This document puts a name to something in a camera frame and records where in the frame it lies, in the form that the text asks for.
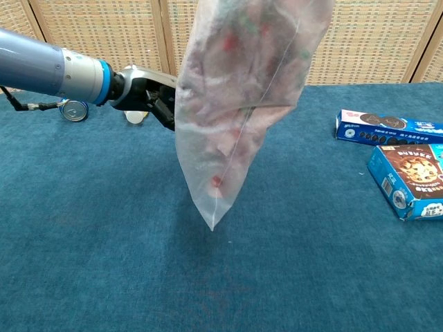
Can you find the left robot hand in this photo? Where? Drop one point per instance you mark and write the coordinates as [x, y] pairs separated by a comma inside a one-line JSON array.
[[138, 88]]

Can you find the frosted plastic zip bag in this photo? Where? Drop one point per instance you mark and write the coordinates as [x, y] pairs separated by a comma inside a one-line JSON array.
[[207, 200]]

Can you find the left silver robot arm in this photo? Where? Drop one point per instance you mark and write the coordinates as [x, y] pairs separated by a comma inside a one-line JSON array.
[[41, 65]]

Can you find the yellow drink plastic bottle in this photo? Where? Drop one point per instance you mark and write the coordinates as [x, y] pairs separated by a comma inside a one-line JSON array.
[[135, 117]]

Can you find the woven wooden folding screen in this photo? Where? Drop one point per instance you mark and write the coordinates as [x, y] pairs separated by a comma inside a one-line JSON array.
[[104, 31]]

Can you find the blue aluminium drink can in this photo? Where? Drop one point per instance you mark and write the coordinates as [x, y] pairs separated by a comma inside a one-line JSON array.
[[74, 113]]

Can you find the teal carpet table cover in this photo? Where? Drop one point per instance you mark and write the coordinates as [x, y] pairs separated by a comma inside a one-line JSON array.
[[104, 224]]

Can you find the long blue sandwich cookie box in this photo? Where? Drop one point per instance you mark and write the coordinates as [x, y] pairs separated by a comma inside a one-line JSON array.
[[387, 129]]

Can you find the blue chocolate chip cookie box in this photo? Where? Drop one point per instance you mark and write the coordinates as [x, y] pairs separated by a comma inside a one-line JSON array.
[[412, 180]]

